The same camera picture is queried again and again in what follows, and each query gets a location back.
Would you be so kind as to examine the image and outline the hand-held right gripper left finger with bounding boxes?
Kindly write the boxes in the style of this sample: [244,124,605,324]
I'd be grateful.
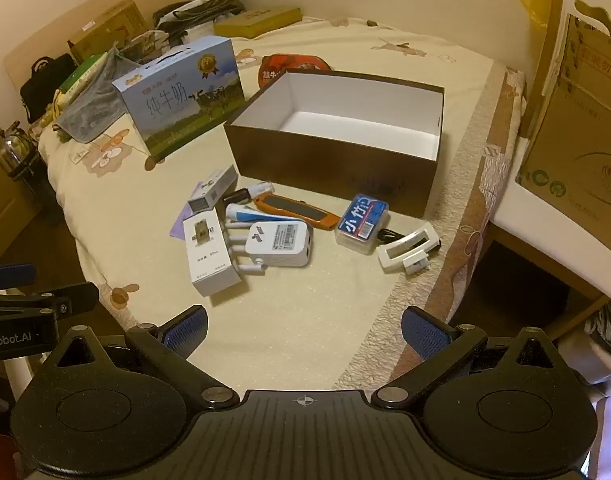
[44,305,242,408]

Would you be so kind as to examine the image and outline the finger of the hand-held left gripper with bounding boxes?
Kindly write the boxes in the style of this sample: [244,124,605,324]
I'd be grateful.
[0,263,37,287]
[0,282,100,317]

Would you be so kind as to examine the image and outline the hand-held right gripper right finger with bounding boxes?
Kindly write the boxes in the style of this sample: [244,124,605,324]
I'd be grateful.
[371,306,566,408]

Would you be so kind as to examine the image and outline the tall white product box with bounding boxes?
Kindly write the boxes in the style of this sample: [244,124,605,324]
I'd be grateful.
[183,211,236,297]

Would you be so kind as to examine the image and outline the white rectangular frame device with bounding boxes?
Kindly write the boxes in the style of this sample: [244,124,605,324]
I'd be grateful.
[377,227,440,275]

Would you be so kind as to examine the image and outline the black cable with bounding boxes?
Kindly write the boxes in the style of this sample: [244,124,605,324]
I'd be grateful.
[375,229,441,253]

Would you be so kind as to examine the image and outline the blue clear plastic case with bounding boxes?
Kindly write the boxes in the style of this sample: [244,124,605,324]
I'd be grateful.
[335,193,390,255]

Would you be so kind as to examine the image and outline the white plug-in wifi extender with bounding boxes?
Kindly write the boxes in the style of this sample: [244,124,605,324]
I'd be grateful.
[228,221,315,277]

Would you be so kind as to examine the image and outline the white blue toothpaste tube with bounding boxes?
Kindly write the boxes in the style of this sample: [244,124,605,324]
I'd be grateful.
[225,203,286,224]

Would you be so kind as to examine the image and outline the small white box dark end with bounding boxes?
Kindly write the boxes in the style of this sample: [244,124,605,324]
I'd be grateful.
[187,165,238,214]

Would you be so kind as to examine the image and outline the brown spray bottle white cap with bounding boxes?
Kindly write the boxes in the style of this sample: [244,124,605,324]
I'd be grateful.
[223,182,275,205]

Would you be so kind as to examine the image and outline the orange utility knife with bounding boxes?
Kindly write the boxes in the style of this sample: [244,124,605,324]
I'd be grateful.
[254,194,342,231]

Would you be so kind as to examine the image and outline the brown cardboard box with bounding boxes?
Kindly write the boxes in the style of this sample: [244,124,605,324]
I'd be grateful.
[223,71,445,219]

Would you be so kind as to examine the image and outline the cream printed bedspread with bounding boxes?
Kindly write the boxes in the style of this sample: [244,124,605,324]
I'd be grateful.
[38,17,529,392]

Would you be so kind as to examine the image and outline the metal kettle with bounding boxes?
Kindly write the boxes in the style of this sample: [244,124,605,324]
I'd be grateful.
[0,121,38,181]

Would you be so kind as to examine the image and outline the white wooden chair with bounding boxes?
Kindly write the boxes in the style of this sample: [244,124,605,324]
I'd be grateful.
[490,0,611,306]

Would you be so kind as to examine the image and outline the grey cloth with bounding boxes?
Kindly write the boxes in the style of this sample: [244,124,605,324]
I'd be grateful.
[58,47,136,143]

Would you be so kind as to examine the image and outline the black bag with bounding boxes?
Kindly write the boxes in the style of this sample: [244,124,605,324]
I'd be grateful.
[19,53,76,123]

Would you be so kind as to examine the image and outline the green white packet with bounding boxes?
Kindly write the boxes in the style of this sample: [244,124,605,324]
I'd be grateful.
[52,52,111,116]

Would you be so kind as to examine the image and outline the blue milk carton box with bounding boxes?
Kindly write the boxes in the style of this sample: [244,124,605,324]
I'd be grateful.
[111,37,246,157]

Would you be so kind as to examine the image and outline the printed cardboard box green logo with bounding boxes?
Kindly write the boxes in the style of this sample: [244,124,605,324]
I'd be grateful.
[515,15,611,221]

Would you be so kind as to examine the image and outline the brown cardboard carton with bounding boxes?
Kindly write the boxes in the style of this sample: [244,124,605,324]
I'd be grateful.
[68,0,148,63]

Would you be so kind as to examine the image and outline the red food packet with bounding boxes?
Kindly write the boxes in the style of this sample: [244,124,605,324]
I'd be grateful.
[258,53,336,92]

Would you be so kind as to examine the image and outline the olive yellow flat box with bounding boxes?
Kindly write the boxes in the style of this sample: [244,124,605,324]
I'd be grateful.
[214,6,303,38]

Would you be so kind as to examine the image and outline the pile of black cables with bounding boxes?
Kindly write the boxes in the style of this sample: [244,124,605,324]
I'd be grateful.
[152,0,246,36]

